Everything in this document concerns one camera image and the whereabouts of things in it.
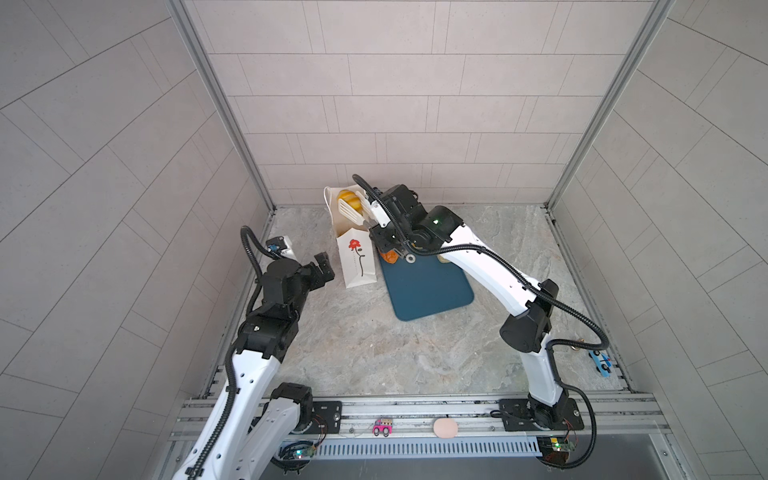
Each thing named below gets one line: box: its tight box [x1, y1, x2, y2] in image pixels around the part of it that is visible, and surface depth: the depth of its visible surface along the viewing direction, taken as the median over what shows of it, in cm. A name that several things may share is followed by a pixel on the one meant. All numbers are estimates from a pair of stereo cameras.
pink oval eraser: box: [433, 418, 458, 439], surface depth 70 cm
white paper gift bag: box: [323, 184, 378, 289], surface depth 86 cm
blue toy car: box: [588, 350, 613, 378], surface depth 80 cm
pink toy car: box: [372, 418, 393, 438], surface depth 69 cm
